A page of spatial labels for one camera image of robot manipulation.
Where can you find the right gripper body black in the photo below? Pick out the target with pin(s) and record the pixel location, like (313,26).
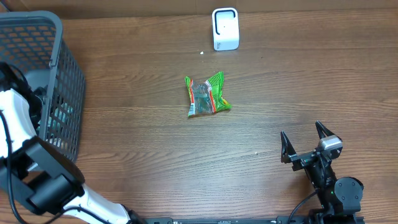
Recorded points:
(302,159)

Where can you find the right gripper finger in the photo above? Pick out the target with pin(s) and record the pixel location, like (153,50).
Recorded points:
(288,153)
(324,132)

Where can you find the green snack bag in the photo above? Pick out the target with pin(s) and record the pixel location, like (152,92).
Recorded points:
(207,97)

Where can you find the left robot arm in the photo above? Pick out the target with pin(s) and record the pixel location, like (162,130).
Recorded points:
(34,173)

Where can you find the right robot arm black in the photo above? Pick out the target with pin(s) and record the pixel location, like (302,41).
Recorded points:
(340,199)

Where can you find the white barcode scanner stand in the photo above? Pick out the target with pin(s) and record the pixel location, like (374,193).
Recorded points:
(225,24)

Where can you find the grey plastic mesh basket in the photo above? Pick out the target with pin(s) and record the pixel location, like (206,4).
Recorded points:
(33,46)

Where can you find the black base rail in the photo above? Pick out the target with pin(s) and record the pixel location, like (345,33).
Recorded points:
(278,220)

